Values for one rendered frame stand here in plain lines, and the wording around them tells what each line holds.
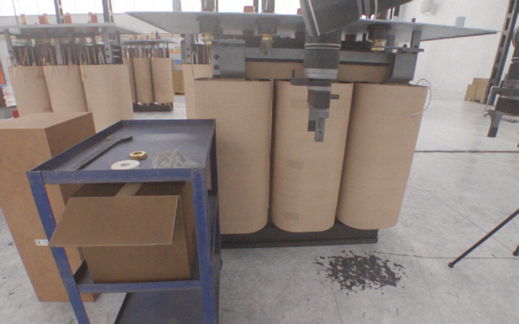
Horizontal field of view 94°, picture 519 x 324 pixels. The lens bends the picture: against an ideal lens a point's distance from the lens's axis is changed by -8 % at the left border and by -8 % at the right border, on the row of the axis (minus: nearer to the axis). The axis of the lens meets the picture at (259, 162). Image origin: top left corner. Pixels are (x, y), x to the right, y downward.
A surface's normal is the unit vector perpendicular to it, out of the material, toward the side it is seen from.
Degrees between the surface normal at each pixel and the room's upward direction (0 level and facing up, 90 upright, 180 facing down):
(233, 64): 90
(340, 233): 90
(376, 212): 90
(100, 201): 26
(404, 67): 90
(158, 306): 0
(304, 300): 0
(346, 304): 0
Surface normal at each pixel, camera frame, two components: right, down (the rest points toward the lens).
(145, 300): 0.02, -0.94
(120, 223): 0.07, -0.69
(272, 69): 0.07, 0.35
